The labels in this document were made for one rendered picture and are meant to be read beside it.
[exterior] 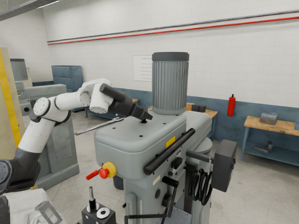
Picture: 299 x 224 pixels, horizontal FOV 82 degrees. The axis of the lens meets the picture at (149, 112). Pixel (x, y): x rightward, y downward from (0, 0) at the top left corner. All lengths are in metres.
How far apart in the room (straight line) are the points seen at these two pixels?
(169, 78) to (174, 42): 4.54
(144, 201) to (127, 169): 0.29
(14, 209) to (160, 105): 0.73
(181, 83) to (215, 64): 4.07
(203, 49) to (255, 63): 1.30
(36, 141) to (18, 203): 0.23
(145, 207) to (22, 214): 0.49
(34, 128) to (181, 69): 0.71
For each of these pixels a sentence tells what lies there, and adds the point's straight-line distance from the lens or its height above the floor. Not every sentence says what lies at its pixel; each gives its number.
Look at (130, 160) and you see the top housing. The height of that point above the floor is 1.83.
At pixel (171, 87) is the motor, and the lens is 0.89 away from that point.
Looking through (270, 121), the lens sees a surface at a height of 0.96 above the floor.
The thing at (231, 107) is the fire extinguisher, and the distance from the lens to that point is 4.84.
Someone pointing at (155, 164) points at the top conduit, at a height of 1.80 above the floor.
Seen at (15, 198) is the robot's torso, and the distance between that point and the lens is 0.85.
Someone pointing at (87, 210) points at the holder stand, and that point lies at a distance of 1.49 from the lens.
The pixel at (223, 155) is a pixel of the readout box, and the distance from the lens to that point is 0.94.
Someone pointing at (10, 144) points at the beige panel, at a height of 1.31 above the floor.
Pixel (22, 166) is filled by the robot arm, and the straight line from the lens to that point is 0.87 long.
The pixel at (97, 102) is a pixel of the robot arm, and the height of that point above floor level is 2.03.
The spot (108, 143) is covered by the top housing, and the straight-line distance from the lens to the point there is 0.68.
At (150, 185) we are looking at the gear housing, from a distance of 0.78.
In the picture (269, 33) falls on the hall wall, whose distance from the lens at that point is 4.86.
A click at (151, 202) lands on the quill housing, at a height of 1.52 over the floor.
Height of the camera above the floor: 2.16
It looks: 16 degrees down
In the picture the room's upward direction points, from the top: straight up
